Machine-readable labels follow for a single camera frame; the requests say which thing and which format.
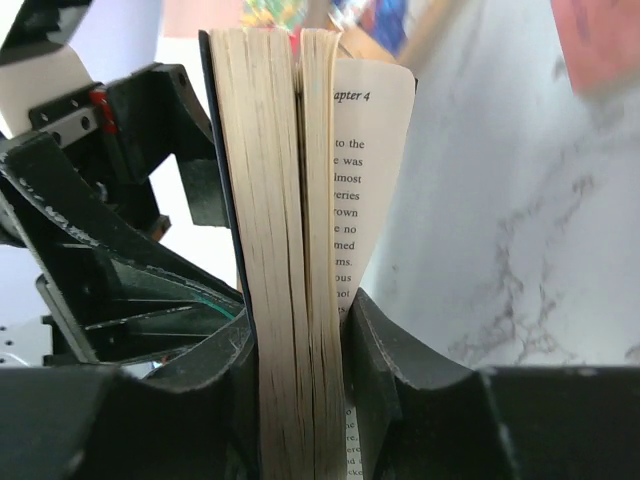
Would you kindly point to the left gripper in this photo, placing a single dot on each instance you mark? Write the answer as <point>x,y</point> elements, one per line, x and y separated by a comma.
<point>77,193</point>

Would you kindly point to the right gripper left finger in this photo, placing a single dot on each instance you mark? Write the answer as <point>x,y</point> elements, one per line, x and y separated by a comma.
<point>174,398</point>

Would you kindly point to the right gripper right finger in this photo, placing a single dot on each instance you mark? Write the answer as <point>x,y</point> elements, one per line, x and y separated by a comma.
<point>423,416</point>

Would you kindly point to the blue Nineteen Eighty-Four book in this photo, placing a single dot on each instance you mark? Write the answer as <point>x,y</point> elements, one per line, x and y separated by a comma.
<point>309,146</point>

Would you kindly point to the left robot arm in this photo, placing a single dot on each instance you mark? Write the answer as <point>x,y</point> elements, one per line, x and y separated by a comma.
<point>37,61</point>

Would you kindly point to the brown cardboard file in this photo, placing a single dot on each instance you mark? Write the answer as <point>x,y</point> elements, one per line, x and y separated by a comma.
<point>184,18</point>

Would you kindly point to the red Treehouse book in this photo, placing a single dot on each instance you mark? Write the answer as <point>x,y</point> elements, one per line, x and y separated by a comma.
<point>283,14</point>

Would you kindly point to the tan Othello book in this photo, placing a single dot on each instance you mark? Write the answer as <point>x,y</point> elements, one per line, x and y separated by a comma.
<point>399,32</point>

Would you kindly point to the pink Shakespeare story book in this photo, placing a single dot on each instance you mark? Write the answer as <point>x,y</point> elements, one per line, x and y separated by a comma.
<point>600,43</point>

